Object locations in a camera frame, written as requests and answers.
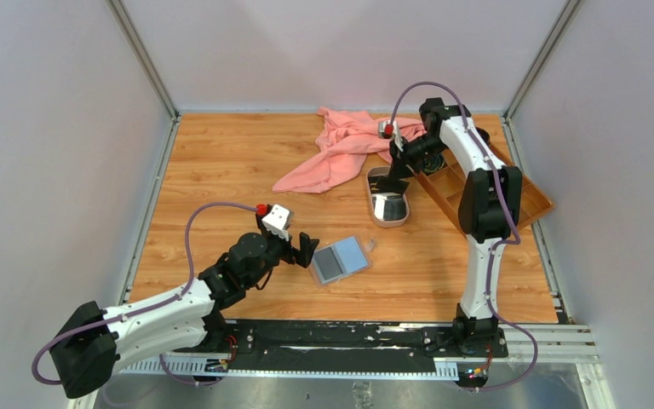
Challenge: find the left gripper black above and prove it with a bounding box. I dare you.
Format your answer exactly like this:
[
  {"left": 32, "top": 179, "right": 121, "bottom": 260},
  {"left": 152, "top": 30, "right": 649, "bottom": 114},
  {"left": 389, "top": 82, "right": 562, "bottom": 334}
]
[{"left": 245, "top": 214, "right": 318, "bottom": 288}]

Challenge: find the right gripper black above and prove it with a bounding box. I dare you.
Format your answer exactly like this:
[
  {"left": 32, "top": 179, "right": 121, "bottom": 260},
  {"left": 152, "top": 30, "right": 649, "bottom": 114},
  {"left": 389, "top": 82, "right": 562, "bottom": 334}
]
[{"left": 387, "top": 133, "right": 449, "bottom": 181}]

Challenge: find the pink card holder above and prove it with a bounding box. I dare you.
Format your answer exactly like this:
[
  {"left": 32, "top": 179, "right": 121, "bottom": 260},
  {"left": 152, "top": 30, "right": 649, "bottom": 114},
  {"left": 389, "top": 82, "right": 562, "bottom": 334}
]
[{"left": 309, "top": 236, "right": 372, "bottom": 287}]

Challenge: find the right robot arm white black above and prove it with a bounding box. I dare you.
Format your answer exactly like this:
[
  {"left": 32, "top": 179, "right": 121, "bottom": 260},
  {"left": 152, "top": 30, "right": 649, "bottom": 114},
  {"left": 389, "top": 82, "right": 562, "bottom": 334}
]
[{"left": 377, "top": 98, "right": 523, "bottom": 356}]

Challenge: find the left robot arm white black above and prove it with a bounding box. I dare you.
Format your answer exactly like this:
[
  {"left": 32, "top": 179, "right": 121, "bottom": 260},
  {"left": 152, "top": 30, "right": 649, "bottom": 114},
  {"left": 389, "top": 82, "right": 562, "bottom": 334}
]
[{"left": 49, "top": 228, "right": 319, "bottom": 399}]

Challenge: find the pink oval card tray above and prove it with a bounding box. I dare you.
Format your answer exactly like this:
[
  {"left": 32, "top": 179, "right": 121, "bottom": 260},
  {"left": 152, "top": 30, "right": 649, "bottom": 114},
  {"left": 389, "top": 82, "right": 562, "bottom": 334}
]
[{"left": 365, "top": 166, "right": 410, "bottom": 228}]

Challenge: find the dark green coiled item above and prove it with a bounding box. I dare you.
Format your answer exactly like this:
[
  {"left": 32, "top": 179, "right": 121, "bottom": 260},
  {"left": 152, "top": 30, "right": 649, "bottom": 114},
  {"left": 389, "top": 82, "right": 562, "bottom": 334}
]
[{"left": 422, "top": 155, "right": 446, "bottom": 176}]

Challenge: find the brown divided wooden tray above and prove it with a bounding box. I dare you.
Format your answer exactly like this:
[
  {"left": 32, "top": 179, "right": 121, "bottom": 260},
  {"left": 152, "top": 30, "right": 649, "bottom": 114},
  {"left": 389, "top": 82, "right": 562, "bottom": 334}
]
[{"left": 416, "top": 151, "right": 554, "bottom": 235}]

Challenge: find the pink cloth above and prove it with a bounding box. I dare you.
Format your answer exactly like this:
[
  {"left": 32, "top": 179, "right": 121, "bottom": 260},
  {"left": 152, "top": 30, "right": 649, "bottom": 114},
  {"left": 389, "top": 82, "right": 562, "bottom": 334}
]
[{"left": 272, "top": 107, "right": 433, "bottom": 195}]

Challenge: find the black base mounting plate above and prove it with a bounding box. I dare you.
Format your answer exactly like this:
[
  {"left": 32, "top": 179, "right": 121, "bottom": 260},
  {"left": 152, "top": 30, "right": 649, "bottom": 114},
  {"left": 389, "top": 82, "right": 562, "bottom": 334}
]
[{"left": 187, "top": 320, "right": 508, "bottom": 373}]

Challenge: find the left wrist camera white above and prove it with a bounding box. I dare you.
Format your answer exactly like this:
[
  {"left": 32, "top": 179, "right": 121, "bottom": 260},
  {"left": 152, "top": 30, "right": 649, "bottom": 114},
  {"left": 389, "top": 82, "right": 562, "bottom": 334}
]
[{"left": 261, "top": 204, "right": 294, "bottom": 242}]

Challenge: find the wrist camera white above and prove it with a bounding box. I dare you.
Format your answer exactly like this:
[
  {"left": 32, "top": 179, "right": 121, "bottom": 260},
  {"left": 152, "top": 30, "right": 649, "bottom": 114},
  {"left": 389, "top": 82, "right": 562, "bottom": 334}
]
[
  {"left": 261, "top": 204, "right": 294, "bottom": 242},
  {"left": 377, "top": 120, "right": 404, "bottom": 152}
]

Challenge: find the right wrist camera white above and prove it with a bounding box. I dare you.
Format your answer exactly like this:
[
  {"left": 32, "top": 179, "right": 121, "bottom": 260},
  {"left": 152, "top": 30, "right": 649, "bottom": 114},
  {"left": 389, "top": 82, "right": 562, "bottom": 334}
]
[{"left": 377, "top": 120, "right": 404, "bottom": 152}]

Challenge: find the aluminium rail frame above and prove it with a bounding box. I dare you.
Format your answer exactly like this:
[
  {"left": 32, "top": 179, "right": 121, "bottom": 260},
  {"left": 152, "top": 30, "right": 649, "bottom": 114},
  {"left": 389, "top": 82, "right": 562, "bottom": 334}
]
[{"left": 70, "top": 315, "right": 616, "bottom": 409}]

